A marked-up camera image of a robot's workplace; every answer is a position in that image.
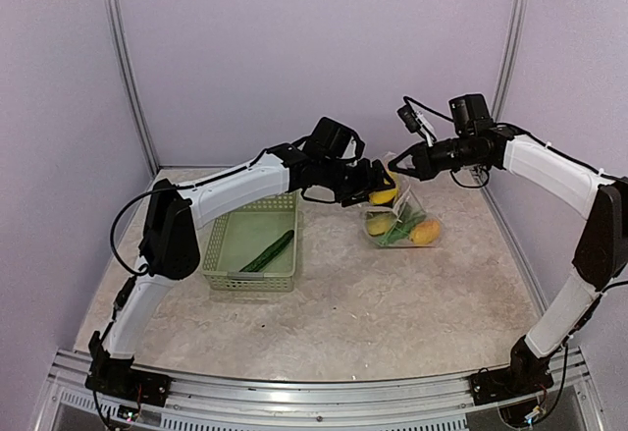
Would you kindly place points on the front aluminium rail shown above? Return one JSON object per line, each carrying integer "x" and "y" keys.
{"x": 203, "y": 402}

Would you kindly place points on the dark green cucumber toy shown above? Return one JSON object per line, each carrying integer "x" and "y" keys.
{"x": 270, "y": 253}

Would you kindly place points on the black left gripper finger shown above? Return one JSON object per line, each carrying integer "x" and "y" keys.
{"x": 382, "y": 177}
{"x": 350, "y": 198}

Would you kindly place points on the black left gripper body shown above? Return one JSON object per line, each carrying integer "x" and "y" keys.
{"x": 347, "y": 184}

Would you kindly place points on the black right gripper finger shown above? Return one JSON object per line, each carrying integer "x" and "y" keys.
{"x": 407, "y": 172}
{"x": 402, "y": 160}

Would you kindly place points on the yellow lemon toy back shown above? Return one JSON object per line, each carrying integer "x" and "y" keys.
{"x": 385, "y": 197}

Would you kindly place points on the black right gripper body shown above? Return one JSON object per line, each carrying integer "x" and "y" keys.
{"x": 432, "y": 167}

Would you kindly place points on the right aluminium frame post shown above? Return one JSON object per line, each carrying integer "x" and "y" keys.
{"x": 509, "y": 56}

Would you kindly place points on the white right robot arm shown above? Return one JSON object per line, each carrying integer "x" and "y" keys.
{"x": 597, "y": 199}

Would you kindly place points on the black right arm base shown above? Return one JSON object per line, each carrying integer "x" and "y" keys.
{"x": 512, "y": 382}

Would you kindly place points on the left aluminium frame post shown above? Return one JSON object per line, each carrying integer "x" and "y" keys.
{"x": 116, "y": 24}

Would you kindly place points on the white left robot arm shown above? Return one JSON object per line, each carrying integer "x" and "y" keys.
{"x": 168, "y": 251}

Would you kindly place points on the green bok choy toy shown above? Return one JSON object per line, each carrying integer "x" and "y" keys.
{"x": 408, "y": 218}

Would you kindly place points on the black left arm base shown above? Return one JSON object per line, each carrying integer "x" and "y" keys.
{"x": 118, "y": 379}

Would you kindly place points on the beige perforated plastic basket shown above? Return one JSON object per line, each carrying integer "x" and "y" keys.
{"x": 239, "y": 236}

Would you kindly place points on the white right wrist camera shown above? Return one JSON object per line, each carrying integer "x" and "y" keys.
{"x": 416, "y": 123}

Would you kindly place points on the yellow lemon toy front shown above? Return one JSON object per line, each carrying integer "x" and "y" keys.
{"x": 379, "y": 224}

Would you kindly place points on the yellow lemon toy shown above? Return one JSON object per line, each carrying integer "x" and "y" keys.
{"x": 379, "y": 224}
{"x": 385, "y": 197}

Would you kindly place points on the clear zip top bag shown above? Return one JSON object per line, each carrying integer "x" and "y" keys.
{"x": 395, "y": 218}

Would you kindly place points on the aluminium frame post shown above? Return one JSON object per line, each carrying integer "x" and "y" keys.
{"x": 116, "y": 24}
{"x": 509, "y": 56}

